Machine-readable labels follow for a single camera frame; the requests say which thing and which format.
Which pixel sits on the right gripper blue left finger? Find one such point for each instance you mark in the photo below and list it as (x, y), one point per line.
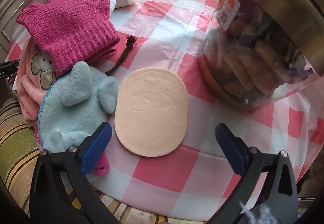
(92, 156)

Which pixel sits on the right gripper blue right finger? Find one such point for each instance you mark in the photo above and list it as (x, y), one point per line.
(234, 149)

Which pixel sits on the magenta knitted hat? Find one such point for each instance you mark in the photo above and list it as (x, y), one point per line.
(70, 31)

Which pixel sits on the light blue plush toy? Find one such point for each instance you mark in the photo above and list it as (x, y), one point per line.
(75, 106)

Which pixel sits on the peach oval sponge pad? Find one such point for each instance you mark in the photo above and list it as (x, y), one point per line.
(152, 112)

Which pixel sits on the clear snack jar gold lid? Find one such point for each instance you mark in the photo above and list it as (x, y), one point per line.
(257, 52)

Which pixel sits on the beige drawstring bag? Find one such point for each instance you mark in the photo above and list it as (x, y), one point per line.
(131, 40)

